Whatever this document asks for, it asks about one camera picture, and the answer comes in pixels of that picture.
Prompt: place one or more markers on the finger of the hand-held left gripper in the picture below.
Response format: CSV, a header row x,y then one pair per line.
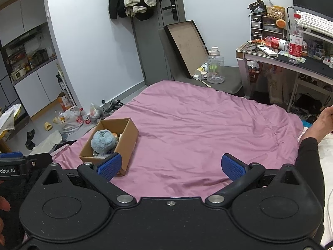
x,y
10,155

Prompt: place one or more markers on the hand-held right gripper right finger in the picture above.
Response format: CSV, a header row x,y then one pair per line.
x,y
232,168

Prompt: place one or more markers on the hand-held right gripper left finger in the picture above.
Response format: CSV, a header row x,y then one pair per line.
x,y
110,166

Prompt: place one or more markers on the clear bag of white stuffing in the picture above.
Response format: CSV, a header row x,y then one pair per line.
x,y
100,156

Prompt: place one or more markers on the brown cardboard box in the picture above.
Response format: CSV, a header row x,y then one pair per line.
x,y
127,145

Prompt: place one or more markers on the grey fluffy plush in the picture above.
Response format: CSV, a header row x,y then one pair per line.
x,y
104,140

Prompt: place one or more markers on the person's left hand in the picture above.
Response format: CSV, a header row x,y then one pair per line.
x,y
4,203

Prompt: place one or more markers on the black slippers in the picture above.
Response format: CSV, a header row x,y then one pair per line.
x,y
30,139

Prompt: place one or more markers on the dark cloth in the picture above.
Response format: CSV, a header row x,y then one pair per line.
x,y
15,190

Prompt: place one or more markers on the white cloth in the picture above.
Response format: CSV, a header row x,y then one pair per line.
x,y
49,140

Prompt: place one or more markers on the yellow slipper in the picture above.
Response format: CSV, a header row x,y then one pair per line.
x,y
56,120
48,126

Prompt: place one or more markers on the clear plastic bag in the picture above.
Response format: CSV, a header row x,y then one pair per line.
x,y
96,113

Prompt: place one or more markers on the red label plastic bottle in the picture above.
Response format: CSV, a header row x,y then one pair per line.
x,y
85,117

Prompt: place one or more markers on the pink bedsheet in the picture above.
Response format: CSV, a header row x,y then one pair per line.
x,y
195,125

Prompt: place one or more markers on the dark toy figures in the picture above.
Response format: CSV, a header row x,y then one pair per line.
x,y
113,105

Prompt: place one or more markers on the white plastic bag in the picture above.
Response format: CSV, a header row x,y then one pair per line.
x,y
69,121

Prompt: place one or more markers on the white cabinet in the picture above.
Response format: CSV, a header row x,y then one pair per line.
x,y
31,91

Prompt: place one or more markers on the orange white carton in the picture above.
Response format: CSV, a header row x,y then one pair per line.
x,y
65,102

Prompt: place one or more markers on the person's arm in black sleeve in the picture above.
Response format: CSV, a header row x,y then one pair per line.
x,y
309,156

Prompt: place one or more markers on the white rack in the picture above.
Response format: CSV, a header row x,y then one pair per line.
x,y
68,91

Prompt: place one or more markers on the spray bottle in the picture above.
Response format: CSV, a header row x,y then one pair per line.
x,y
60,82

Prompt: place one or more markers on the wooden stick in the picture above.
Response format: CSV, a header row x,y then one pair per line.
x,y
205,83

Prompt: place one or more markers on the beige printed tote bag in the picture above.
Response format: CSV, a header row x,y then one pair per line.
x,y
277,86

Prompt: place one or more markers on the row of kitchen bottles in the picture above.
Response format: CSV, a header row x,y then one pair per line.
x,y
31,62

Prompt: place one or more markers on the white charger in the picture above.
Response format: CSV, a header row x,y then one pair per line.
x,y
196,77

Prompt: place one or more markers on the large clear water jug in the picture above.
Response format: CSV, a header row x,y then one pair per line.
x,y
215,67

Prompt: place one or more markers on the instant noodle cup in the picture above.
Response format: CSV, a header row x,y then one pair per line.
x,y
200,70

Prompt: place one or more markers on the white remote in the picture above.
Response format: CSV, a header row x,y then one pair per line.
x,y
266,50

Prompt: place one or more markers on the grey door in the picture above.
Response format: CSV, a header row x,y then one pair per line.
x,y
153,52

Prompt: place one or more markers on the desk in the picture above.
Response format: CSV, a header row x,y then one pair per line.
x,y
312,66

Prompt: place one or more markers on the brown box lid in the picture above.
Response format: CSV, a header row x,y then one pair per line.
x,y
186,47

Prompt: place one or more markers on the lying red label bottle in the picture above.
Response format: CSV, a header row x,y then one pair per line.
x,y
275,42

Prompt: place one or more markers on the tall red label bottle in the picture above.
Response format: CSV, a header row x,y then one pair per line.
x,y
295,41

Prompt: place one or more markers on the grey drawer organizer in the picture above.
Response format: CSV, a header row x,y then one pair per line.
x,y
265,28

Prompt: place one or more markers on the orange round toy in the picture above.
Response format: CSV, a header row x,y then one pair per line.
x,y
280,23

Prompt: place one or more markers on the wicker basket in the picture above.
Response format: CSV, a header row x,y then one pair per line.
x,y
275,11

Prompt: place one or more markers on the black clutter pile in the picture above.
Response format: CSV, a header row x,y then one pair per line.
x,y
256,6

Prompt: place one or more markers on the beige cloth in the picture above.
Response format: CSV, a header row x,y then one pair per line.
x,y
134,5

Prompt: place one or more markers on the black jacket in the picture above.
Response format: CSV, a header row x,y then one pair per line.
x,y
117,0

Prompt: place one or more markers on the white keyboard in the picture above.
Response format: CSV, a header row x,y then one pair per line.
x,y
314,22

